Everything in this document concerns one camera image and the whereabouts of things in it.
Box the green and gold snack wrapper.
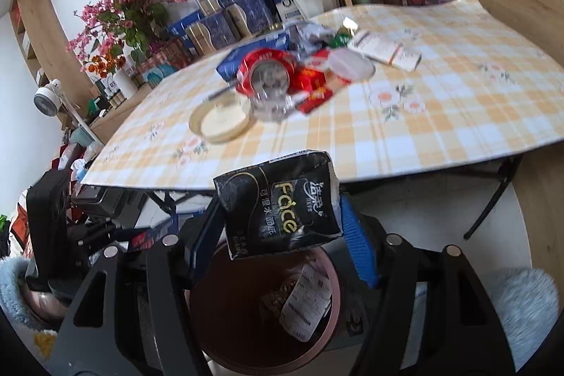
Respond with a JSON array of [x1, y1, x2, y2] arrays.
[[328, 17, 357, 48]]

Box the black tissue packet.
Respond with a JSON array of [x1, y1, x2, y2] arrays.
[[213, 150, 343, 260]]

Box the red crushed can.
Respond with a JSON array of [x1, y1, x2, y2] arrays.
[[235, 49, 300, 97]]

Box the small white vase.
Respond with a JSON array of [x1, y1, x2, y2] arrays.
[[112, 65, 138, 100]]

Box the black case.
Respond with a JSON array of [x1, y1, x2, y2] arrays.
[[73, 184, 146, 222]]

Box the yellow plaid tablecloth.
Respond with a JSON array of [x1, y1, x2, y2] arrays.
[[81, 0, 564, 194]]

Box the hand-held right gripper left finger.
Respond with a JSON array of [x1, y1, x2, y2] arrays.
[[53, 195, 227, 376]]

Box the red patterned cloth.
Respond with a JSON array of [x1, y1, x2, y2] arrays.
[[8, 200, 33, 258]]

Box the person's left forearm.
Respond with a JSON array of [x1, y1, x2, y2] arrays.
[[0, 257, 31, 324]]

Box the person's printed white pajamas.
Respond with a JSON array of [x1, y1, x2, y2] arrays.
[[26, 327, 62, 363]]

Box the small orange artificial flowers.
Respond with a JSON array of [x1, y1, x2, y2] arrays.
[[81, 52, 126, 79]]

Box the white and blue milk carton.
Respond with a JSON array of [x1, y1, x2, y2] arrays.
[[275, 0, 305, 22]]

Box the red and silver box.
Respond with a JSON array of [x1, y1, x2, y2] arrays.
[[293, 50, 353, 95]]

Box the white desk fan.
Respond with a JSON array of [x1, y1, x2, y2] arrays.
[[34, 79, 106, 145]]

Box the white carton with orange stripe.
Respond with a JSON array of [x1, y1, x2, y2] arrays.
[[348, 30, 404, 66]]

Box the clear plastic cup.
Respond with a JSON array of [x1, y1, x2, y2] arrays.
[[247, 87, 300, 123]]

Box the dark red patterned box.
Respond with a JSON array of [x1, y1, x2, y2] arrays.
[[147, 37, 195, 70]]

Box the brown round bin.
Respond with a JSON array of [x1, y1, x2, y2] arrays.
[[187, 241, 347, 376]]

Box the round teal tin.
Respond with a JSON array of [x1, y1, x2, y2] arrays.
[[145, 61, 177, 88]]

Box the cream round lid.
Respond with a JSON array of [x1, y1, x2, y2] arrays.
[[189, 94, 257, 144]]

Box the small white carton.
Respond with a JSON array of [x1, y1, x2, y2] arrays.
[[390, 50, 423, 73]]

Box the blue flat box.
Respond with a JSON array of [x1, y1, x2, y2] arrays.
[[217, 30, 300, 81]]

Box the crumpled white paper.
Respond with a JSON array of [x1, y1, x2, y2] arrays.
[[286, 20, 340, 55]]

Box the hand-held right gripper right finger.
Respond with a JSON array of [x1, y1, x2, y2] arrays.
[[339, 195, 517, 376]]

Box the white round plastic lid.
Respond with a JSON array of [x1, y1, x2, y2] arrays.
[[328, 49, 376, 82]]

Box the pale fluffy rug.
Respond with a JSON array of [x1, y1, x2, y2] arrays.
[[480, 266, 560, 361]]

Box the white printed label packet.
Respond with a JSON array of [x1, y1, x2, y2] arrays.
[[280, 264, 332, 342]]

